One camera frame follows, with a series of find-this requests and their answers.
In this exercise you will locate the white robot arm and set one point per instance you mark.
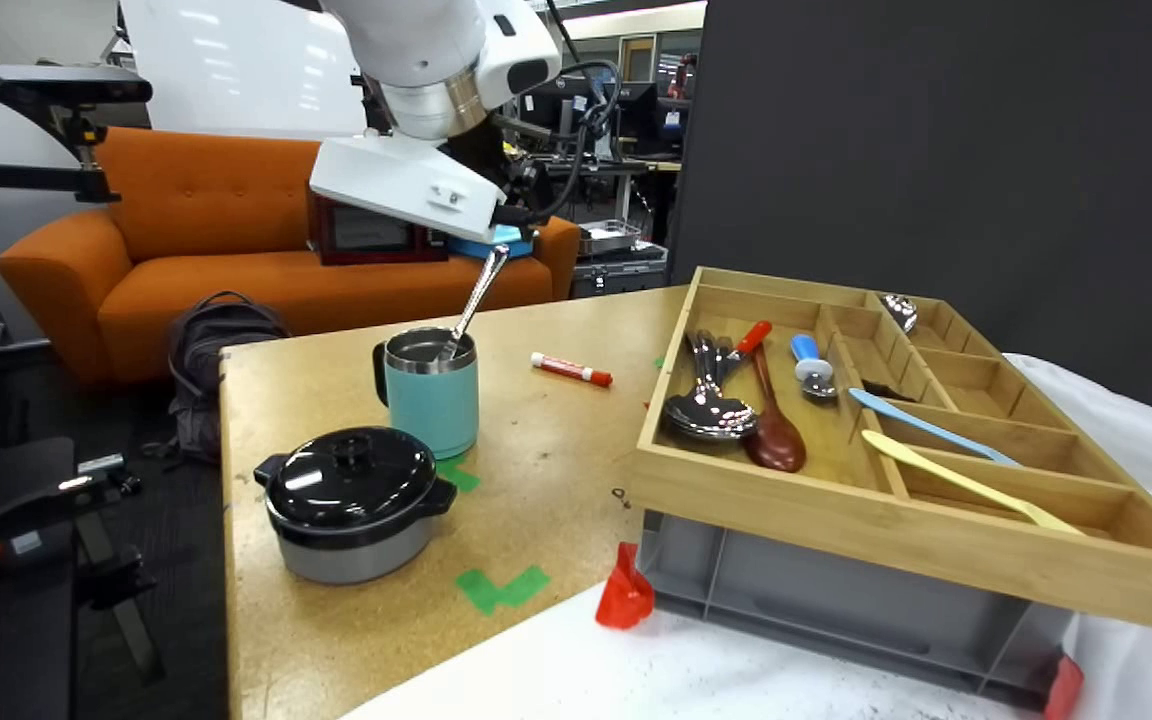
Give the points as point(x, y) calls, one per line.
point(446, 64)

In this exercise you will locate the teal steel mug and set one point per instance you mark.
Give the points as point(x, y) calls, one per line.
point(431, 384)

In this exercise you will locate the light blue plastic knife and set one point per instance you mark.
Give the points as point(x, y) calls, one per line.
point(931, 430)

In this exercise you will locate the yellow plastic knife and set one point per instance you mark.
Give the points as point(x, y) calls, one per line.
point(904, 455)

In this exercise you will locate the red white marker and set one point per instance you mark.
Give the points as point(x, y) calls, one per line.
point(585, 372)

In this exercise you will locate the silver serving spoon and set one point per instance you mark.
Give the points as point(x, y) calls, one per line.
point(706, 413)

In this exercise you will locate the dark red spoon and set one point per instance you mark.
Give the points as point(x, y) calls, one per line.
point(774, 439)

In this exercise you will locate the red clamp piece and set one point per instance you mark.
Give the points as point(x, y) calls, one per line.
point(626, 596)

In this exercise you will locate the green tape marking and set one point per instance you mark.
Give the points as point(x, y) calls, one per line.
point(473, 582)

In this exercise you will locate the grey pot black lid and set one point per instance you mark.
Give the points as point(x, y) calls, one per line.
point(353, 507)

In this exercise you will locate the grey plastic crate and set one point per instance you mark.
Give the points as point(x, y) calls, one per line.
point(903, 623)

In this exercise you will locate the wooden cutlery tray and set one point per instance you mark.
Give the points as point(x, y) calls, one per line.
point(861, 507)

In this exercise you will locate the white tablecloth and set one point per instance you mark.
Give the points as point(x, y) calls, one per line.
point(561, 665)

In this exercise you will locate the dark backpack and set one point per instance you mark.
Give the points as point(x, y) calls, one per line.
point(194, 361)

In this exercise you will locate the orange sofa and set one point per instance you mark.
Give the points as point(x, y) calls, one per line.
point(194, 218)

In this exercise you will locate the black partition panel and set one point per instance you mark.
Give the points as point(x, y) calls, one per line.
point(994, 152)

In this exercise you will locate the blue handled utensil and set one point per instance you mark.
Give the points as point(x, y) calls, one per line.
point(816, 382)

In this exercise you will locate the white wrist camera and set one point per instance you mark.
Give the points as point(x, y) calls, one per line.
point(407, 180)

